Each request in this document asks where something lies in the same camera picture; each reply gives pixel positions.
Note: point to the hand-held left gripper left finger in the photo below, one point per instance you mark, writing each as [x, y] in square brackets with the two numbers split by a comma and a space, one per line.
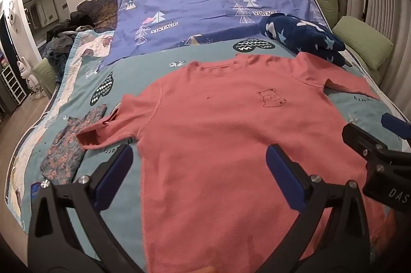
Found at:
[115, 170]

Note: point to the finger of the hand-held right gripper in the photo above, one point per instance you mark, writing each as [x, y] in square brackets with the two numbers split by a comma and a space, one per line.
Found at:
[362, 144]
[395, 125]

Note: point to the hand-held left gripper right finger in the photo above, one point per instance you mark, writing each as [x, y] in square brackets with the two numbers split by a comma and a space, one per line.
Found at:
[284, 173]

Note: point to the pink t-shirt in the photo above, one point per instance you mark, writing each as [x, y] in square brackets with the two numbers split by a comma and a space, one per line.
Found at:
[208, 132]

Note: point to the pile of dark clothes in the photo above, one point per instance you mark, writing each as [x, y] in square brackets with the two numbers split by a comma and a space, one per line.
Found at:
[64, 35]

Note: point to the floral patterned cloth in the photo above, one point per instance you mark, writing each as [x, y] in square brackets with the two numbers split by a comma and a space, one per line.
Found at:
[67, 144]

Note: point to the large green pillow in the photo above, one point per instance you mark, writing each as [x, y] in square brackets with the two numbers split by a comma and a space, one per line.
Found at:
[362, 40]

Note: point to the teal printed blanket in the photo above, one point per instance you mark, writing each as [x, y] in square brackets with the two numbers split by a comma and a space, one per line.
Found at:
[154, 67]

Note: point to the small green cushion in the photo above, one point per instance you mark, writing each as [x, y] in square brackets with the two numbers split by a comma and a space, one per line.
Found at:
[46, 75]

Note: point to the pale cartoon quilt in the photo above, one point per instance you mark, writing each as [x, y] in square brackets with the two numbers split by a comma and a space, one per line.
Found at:
[93, 48]

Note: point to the navy star fleece blanket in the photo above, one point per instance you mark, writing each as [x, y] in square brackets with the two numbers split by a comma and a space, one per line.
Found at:
[298, 35]

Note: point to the white cat figure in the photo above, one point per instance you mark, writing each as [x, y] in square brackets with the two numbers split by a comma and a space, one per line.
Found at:
[29, 75]

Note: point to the white shelf rack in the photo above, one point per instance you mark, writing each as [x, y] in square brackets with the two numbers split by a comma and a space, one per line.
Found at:
[12, 85]

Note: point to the dark leaf-print blanket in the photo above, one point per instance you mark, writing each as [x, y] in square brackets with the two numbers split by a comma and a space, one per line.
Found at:
[99, 10]

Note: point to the blue tree-print bed sheet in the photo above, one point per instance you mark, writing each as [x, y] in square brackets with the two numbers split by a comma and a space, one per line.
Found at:
[208, 3]

